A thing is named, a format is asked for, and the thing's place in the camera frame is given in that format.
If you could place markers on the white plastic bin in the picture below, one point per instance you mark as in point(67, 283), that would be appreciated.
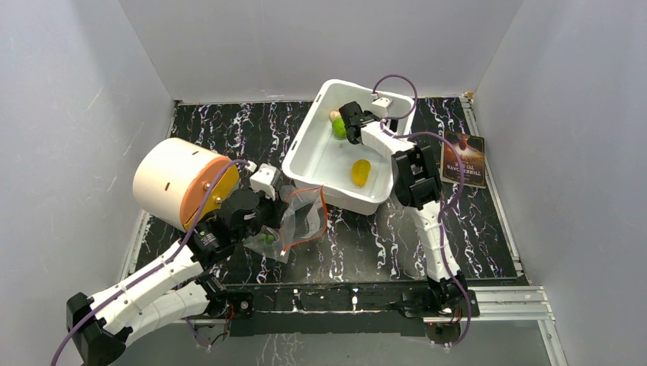
point(317, 158)

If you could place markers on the dark purple mangosteen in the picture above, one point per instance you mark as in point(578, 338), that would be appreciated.
point(266, 239)

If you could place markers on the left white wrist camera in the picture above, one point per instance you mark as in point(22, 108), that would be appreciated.
point(265, 180)

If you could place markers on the dark cover book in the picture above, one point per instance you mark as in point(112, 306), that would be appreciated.
point(470, 150)

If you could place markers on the cream orange cylinder appliance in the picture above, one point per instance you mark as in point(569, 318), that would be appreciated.
point(171, 181)

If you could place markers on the garlic bulb far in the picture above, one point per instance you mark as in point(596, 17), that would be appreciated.
point(335, 117)

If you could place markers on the green wrinkled fruit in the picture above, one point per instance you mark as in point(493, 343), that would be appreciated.
point(339, 129)

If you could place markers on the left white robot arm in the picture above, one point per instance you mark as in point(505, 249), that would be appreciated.
point(176, 285)

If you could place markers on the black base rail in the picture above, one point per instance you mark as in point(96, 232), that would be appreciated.
point(331, 308)

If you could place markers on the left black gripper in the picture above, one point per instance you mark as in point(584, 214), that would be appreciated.
point(278, 209)

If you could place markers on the clear orange-zip bag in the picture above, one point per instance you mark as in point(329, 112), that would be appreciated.
point(304, 220)

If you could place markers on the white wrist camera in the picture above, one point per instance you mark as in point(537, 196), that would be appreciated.
point(380, 107)
point(265, 180)

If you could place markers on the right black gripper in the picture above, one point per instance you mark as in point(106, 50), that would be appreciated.
point(352, 117)

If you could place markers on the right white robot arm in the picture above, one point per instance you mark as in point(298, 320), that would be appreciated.
point(417, 186)

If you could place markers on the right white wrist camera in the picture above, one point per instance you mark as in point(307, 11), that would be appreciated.
point(380, 107)

